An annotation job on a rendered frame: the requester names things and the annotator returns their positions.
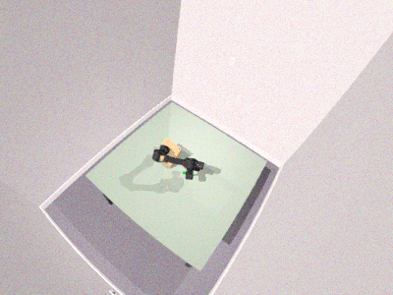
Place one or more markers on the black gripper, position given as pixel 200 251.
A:
pixel 189 174

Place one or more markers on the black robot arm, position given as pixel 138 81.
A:
pixel 189 163

